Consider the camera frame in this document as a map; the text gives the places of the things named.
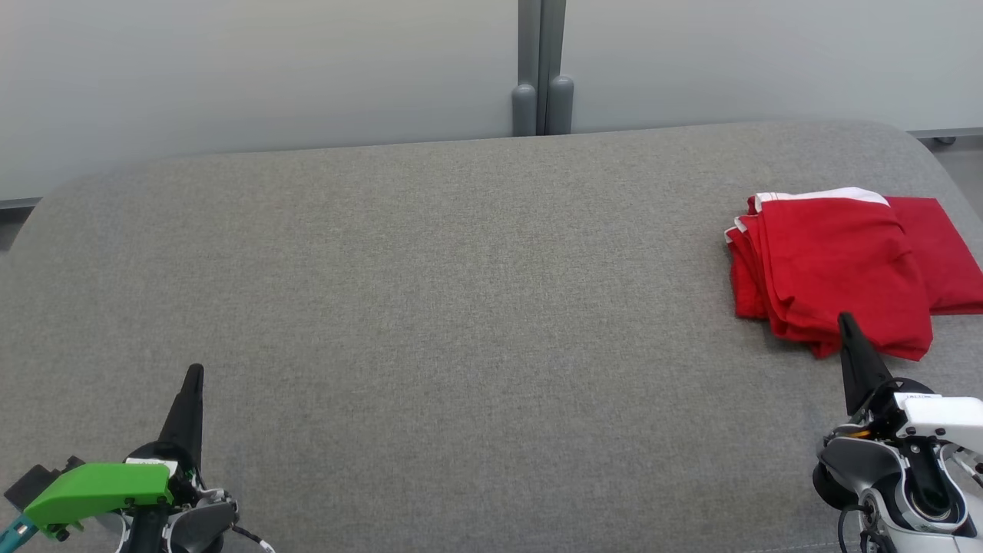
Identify grey partition post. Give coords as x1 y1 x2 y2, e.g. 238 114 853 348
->
512 0 574 137

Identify grey partition base rail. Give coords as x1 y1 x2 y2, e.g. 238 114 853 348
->
909 127 983 147

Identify red shorts with white stripes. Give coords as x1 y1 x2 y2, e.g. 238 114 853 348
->
724 188 934 362

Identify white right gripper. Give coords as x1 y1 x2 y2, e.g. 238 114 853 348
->
826 313 983 448

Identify thin left arm cable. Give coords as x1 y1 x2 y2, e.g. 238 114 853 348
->
229 525 276 553

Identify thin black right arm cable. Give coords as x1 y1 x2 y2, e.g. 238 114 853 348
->
837 503 884 553

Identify left teal connector cable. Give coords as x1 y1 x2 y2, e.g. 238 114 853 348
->
0 513 39 548

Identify red basketball jersey white trim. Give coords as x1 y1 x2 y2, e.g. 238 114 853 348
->
883 197 983 316

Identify grey fabric sofa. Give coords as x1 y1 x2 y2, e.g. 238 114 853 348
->
0 119 983 553

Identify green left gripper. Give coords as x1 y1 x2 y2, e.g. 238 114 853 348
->
23 364 207 540

